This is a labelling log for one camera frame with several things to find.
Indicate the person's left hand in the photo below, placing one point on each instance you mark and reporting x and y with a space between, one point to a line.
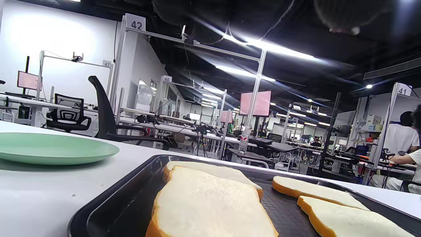
355 16

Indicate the white toast slice orange crust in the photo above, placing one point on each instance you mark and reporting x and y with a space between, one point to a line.
348 220
315 192
210 204
213 169

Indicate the black plastic tray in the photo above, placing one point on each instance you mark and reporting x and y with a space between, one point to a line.
131 204

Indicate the green round plate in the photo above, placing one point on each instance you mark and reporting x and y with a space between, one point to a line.
49 148

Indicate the black stand pole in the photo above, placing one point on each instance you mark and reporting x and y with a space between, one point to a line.
330 131

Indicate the large pink screen monitor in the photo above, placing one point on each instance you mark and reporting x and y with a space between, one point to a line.
256 103

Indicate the black keyboard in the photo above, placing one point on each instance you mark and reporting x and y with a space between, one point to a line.
260 140

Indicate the glass of water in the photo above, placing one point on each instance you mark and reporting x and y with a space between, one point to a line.
243 141

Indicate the black office chair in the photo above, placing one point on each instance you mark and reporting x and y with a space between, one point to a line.
105 112

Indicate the black mesh back chair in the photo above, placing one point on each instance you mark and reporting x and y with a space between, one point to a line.
67 113

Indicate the pink screen monitor black stand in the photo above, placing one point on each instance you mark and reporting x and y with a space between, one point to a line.
28 80

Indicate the silver metal workstation frame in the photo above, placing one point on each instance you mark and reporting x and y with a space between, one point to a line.
120 65

